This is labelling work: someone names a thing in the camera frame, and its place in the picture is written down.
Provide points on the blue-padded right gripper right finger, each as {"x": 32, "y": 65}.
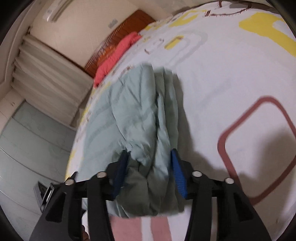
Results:
{"x": 182, "y": 171}

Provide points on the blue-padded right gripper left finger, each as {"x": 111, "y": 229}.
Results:
{"x": 116, "y": 172}

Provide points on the light green puffer jacket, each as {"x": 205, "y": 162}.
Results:
{"x": 138, "y": 114}

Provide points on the beige striped curtain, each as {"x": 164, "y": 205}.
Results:
{"x": 48, "y": 81}

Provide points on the patterned white bed sheet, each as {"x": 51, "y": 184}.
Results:
{"x": 234, "y": 67}

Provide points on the coral red pillow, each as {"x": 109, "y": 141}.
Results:
{"x": 112, "y": 58}

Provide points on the brown wooden headboard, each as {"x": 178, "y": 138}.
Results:
{"x": 134, "y": 23}

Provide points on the grey wall socket panel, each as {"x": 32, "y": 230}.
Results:
{"x": 112, "y": 23}

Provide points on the white wall air conditioner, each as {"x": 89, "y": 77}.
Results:
{"x": 55, "y": 10}

